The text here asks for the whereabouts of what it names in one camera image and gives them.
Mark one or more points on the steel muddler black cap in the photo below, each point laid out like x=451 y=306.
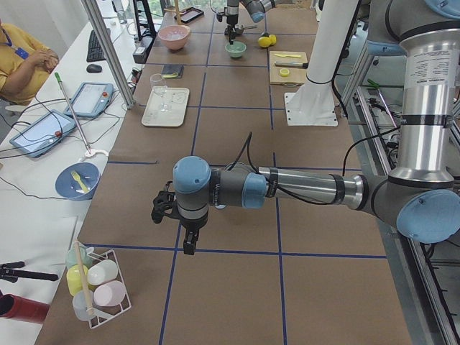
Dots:
x=291 y=64

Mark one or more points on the yellow lemon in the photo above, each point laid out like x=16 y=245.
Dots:
x=264 y=42
x=273 y=39

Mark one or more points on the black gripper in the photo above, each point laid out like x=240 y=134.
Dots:
x=192 y=224
x=231 y=21

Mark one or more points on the yellow lemon back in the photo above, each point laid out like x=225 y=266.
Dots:
x=273 y=39

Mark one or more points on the steel ice scoop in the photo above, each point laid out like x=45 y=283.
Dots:
x=240 y=28

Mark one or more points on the grey folded cloth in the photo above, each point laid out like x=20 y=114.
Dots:
x=172 y=71

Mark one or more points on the pink cup in rack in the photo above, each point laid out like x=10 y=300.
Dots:
x=109 y=294

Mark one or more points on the cream bear tray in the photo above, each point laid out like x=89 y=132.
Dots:
x=176 y=99

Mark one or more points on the white cup in rack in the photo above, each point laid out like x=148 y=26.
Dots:
x=102 y=272

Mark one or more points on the teach pendant far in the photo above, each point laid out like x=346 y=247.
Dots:
x=91 y=99

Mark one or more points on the person in yellow shirt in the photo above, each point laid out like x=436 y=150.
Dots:
x=26 y=64

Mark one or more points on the teach pendant near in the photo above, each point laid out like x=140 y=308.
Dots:
x=42 y=135

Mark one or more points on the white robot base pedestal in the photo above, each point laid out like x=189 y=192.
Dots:
x=313 y=103

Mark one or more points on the clear wine glass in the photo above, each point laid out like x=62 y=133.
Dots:
x=159 y=87

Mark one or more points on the green bowl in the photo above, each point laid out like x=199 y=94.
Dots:
x=235 y=49

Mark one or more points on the black computer mouse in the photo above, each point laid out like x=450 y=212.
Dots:
x=93 y=68

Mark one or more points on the wooden cutting board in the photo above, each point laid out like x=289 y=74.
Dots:
x=288 y=68

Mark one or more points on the red bottle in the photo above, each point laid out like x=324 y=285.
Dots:
x=23 y=309

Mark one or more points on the yellow cup in rack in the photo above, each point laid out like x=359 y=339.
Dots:
x=73 y=279

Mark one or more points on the white wire cup rack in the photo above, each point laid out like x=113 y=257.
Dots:
x=83 y=304

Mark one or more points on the black keyboard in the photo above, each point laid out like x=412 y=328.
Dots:
x=94 y=52

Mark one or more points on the teach pendant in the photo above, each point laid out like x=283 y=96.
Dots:
x=91 y=99
x=42 y=135

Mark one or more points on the blue bowl with fork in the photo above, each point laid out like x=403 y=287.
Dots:
x=78 y=182

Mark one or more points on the pink bowl of ice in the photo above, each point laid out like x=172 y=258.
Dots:
x=174 y=37

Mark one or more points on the yellow lemon front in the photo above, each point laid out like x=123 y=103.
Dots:
x=264 y=42

